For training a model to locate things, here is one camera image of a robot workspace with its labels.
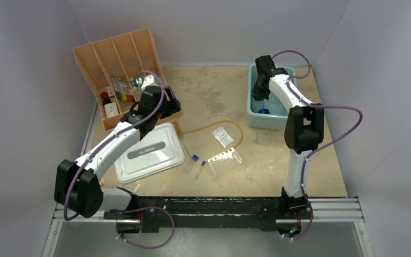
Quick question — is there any graduated cylinder blue base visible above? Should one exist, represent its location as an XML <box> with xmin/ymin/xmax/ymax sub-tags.
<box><xmin>257</xmin><ymin>108</ymin><xmax>270</xmax><ymax>114</ymax></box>

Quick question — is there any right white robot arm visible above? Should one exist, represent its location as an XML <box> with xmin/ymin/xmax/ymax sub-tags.
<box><xmin>251</xmin><ymin>55</ymin><xmax>324</xmax><ymax>218</ymax></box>

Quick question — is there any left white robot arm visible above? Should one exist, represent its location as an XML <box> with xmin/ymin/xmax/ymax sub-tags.
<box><xmin>54</xmin><ymin>70</ymin><xmax>181</xmax><ymax>221</ymax></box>

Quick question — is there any tan rubber tubing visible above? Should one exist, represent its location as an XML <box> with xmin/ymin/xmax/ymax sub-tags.
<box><xmin>171</xmin><ymin>120</ymin><xmax>244</xmax><ymax>148</ymax></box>

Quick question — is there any teal plastic bin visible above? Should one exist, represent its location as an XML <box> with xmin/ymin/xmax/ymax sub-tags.
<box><xmin>247</xmin><ymin>64</ymin><xmax>288</xmax><ymax>130</ymax></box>

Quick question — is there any white storage box lid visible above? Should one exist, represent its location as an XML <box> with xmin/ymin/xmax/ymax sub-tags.
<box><xmin>115</xmin><ymin>123</ymin><xmax>185</xmax><ymax>184</ymax></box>

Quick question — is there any small white plastic packet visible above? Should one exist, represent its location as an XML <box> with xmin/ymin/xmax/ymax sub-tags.
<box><xmin>211</xmin><ymin>127</ymin><xmax>234</xmax><ymax>148</ymax></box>

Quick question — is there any large blue-capped test tube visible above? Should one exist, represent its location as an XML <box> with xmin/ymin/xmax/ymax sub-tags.
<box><xmin>183</xmin><ymin>155</ymin><xmax>199</xmax><ymax>173</ymax></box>

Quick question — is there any pink plastic organizer rack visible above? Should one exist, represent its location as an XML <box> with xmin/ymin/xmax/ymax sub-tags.
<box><xmin>73</xmin><ymin>28</ymin><xmax>166</xmax><ymax>132</ymax></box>

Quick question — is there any small blue-capped test tube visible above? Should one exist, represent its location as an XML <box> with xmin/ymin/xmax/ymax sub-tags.
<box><xmin>195</xmin><ymin>161</ymin><xmax>207</xmax><ymax>180</ymax></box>

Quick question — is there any clear test tube rack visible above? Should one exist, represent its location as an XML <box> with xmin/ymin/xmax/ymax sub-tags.
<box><xmin>207</xmin><ymin>147</ymin><xmax>242</xmax><ymax>178</ymax></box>

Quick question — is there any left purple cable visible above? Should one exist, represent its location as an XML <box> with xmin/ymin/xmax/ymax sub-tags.
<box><xmin>63</xmin><ymin>70</ymin><xmax>165</xmax><ymax>222</ymax></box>

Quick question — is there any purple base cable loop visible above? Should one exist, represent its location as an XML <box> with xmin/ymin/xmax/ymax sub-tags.
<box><xmin>115</xmin><ymin>206</ymin><xmax>177</xmax><ymax>249</ymax></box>

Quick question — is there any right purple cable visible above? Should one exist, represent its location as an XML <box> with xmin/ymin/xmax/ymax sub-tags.
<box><xmin>272</xmin><ymin>50</ymin><xmax>363</xmax><ymax>242</ymax></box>

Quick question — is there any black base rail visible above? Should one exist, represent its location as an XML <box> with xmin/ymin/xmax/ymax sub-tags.
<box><xmin>53</xmin><ymin>195</ymin><xmax>364</xmax><ymax>233</ymax></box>

